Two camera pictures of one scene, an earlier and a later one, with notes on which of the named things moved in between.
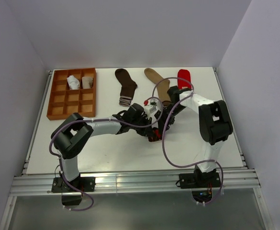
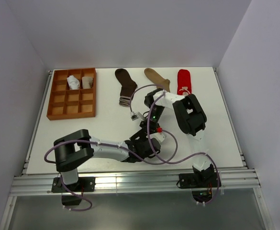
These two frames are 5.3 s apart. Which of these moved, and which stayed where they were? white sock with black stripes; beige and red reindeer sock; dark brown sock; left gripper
Moved: left gripper
Stayed: white sock with black stripes; dark brown sock; beige and red reindeer sock
